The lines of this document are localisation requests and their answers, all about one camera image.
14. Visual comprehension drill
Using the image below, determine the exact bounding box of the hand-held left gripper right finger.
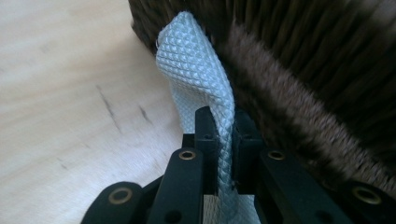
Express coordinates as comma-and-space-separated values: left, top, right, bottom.
231, 106, 266, 196

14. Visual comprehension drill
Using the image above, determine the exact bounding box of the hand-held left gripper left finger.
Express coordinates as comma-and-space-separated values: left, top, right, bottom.
181, 105, 220, 195

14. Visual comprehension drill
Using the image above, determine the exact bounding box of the light blue cloth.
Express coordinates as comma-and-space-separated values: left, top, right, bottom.
154, 10, 261, 224

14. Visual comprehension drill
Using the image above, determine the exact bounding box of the brown wicker basket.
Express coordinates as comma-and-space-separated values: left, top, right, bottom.
127, 0, 396, 200

